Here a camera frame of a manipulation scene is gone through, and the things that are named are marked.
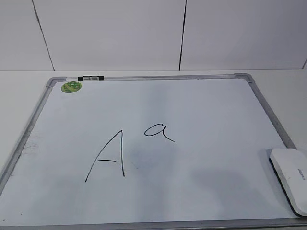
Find white aluminium-framed whiteboard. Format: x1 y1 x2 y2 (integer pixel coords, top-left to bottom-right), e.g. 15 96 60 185
0 73 307 230

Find green round sticker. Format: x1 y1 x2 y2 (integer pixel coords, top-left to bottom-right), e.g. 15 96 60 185
61 81 82 93

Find white whiteboard eraser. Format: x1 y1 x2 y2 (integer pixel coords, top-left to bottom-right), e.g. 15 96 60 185
270 149 307 216

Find black grey hanging clip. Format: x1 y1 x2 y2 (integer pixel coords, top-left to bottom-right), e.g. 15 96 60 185
77 75 105 81

